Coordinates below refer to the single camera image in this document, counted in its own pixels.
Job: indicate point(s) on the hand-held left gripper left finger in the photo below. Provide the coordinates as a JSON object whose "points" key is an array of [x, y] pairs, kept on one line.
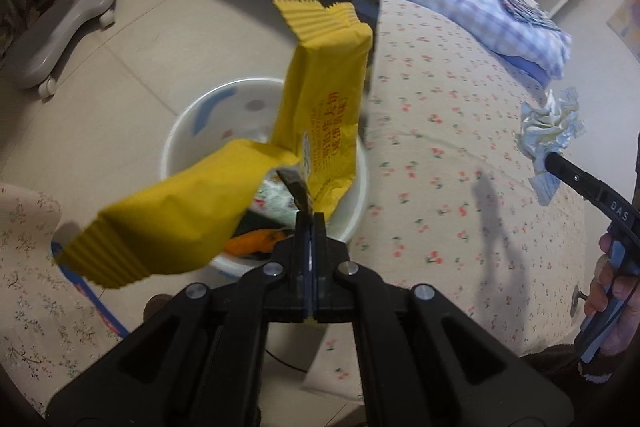
{"points": [[302, 247]]}

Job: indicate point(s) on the small silver object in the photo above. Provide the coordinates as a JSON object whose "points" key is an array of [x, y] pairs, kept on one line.
{"points": [[577, 297]]}

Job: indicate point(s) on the white tissue paper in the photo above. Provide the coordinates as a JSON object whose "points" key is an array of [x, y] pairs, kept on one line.
{"points": [[545, 127]]}

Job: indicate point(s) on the cherry print bed sheet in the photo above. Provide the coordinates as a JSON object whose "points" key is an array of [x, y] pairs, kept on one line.
{"points": [[450, 157]]}

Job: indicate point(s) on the grey wheeled stand base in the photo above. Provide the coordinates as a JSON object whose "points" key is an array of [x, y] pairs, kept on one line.
{"points": [[65, 27]]}

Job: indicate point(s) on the white plastic bin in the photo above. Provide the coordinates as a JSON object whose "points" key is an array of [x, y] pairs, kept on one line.
{"points": [[240, 102]]}

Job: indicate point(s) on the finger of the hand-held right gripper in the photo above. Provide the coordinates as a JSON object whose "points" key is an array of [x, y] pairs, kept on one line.
{"points": [[570, 169]]}

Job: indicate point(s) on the person's right hand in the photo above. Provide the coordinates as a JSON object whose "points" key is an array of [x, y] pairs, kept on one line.
{"points": [[627, 307]]}

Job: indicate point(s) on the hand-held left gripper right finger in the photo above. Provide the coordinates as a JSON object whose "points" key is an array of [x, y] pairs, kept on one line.
{"points": [[320, 252]]}

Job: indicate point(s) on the yellow snack wrapper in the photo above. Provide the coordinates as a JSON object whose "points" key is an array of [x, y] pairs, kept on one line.
{"points": [[320, 97]]}

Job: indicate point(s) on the orange peel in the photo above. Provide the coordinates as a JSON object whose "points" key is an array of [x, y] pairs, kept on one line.
{"points": [[255, 243]]}

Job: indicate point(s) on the wall poster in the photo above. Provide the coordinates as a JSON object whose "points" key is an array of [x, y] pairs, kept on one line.
{"points": [[627, 24]]}

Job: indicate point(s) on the white nut snack packet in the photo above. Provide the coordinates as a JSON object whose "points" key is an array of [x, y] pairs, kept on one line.
{"points": [[272, 199]]}

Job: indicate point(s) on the floral beige cloth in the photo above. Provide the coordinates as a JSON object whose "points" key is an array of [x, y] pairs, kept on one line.
{"points": [[30, 307]]}

